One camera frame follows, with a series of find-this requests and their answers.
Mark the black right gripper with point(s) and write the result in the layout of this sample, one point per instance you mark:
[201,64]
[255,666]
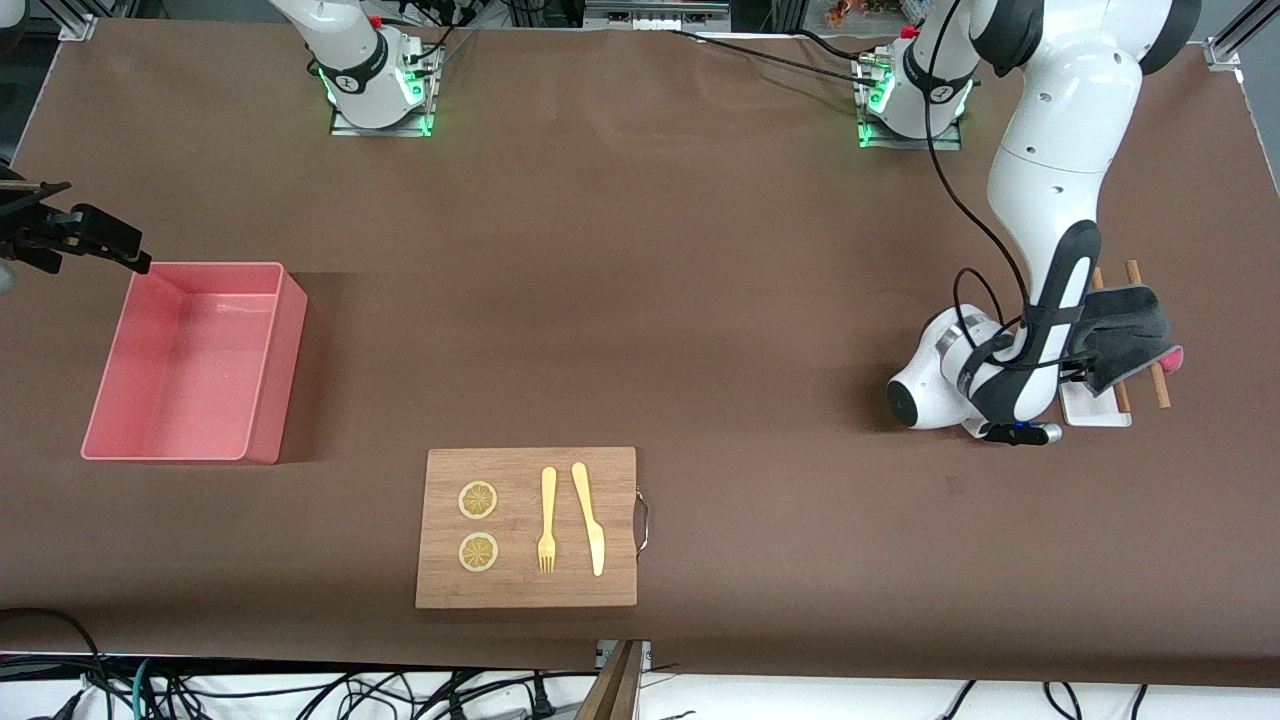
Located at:
[30,235]

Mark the yellow plastic fork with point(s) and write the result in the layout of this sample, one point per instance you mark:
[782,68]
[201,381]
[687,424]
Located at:
[547,520]

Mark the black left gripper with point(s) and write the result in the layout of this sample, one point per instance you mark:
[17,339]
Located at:
[1078,371]

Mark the black power plug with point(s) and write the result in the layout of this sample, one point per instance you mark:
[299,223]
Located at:
[542,698]

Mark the grey power strip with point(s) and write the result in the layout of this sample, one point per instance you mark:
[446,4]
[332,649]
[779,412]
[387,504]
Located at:
[655,15]

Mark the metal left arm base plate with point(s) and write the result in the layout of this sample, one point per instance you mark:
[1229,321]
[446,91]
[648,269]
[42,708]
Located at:
[880,140]

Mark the white rectangular rack tray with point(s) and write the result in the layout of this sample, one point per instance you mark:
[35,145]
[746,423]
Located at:
[1090,410]

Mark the brown wooden post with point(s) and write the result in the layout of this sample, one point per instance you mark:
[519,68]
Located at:
[610,695]

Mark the grey and pink cloth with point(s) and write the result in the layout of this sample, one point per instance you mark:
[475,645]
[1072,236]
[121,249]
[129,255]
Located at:
[1130,330]

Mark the yellow lemon slice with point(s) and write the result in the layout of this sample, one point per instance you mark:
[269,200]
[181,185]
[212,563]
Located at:
[478,552]
[478,500]

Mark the pink plastic bin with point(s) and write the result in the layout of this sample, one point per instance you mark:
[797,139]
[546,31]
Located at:
[180,360]

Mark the aluminium frame profile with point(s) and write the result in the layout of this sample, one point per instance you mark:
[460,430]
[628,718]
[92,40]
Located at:
[1230,45]
[78,22]

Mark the wooden cutting board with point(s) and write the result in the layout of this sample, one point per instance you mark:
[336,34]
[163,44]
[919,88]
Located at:
[525,590]

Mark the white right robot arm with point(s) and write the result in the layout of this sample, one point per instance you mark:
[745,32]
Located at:
[345,50]

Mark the yellow plastic knife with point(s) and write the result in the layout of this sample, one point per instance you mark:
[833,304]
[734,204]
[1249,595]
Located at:
[590,520]

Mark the orange background object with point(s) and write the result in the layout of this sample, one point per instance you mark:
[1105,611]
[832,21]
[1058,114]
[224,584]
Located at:
[845,12]

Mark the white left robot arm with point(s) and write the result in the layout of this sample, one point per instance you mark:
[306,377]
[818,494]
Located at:
[1050,150]

